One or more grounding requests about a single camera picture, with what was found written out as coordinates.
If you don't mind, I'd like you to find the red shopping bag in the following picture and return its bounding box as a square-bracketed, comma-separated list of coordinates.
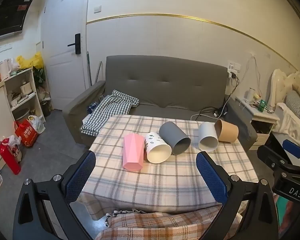
[14, 119, 38, 148]

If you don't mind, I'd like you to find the yellow plastic bag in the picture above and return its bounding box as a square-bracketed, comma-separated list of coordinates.
[17, 52, 44, 69]

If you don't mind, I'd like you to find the orange plaid blanket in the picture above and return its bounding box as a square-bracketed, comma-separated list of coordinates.
[95, 208, 243, 240]

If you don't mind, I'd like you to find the black door lock handle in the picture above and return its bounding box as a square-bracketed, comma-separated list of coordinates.
[67, 33, 81, 55]

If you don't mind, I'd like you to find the white bedsheet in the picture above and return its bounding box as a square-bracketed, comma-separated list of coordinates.
[272, 102, 300, 141]

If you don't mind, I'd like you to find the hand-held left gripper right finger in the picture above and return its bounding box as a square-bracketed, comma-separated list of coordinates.
[195, 151, 280, 240]

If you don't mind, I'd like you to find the green checked cloth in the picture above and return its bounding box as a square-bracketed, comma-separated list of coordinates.
[80, 89, 140, 137]

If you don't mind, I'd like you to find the black cable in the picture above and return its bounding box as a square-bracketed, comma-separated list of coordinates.
[199, 76, 240, 117]

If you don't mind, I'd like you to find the black range hood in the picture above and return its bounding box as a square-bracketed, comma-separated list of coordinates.
[0, 0, 35, 40]

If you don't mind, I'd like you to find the dark grey cup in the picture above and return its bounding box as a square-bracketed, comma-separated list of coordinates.
[159, 121, 191, 155]

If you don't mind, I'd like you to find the white printed cup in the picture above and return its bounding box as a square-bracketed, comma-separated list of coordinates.
[144, 132, 172, 164]

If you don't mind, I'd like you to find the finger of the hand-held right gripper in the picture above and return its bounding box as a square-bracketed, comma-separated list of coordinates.
[282, 139, 300, 160]
[257, 145, 300, 174]

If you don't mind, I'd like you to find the white open shelf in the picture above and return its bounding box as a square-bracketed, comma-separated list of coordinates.
[4, 67, 45, 123]

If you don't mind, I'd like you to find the grey basin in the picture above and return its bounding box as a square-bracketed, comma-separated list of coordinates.
[15, 108, 31, 121]

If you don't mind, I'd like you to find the white door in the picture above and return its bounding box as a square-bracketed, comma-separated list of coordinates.
[41, 0, 88, 110]

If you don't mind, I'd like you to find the teal red cloth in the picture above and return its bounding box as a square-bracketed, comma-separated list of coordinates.
[275, 196, 300, 233]

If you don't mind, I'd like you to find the white wall outlet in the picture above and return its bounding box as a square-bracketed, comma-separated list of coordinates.
[227, 60, 241, 71]

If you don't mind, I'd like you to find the grey patterned pillow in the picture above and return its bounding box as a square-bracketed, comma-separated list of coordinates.
[285, 90, 300, 128]

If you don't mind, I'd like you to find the white nightstand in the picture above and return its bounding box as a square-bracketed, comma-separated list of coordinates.
[235, 96, 280, 146]

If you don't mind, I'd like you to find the red bottle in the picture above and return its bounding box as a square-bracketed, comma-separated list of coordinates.
[0, 137, 22, 175]

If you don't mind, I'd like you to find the cream bed headboard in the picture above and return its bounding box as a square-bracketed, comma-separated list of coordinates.
[268, 69, 300, 111]

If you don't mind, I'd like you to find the grey sofa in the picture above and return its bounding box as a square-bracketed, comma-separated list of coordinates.
[62, 55, 258, 151]

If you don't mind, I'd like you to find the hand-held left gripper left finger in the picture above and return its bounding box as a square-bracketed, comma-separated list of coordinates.
[12, 150, 97, 240]

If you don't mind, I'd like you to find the pink faceted cup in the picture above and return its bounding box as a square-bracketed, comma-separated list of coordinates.
[123, 133, 147, 172]

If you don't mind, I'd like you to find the brown paper cup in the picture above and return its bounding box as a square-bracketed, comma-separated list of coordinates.
[214, 119, 239, 143]

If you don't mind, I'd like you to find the light grey cup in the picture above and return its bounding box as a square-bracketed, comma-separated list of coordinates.
[198, 122, 219, 152]

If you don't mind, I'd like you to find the white cable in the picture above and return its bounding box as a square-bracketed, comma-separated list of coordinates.
[241, 55, 262, 98]

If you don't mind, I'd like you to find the beige plaid tablecloth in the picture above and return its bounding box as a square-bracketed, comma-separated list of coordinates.
[76, 114, 259, 220]

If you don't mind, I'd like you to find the white kettle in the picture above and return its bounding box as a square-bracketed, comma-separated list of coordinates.
[0, 59, 14, 79]

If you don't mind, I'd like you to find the white tumbler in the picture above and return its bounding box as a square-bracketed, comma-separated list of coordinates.
[245, 87, 256, 101]

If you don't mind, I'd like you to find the white plastic bag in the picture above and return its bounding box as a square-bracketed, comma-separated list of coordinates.
[28, 115, 46, 134]

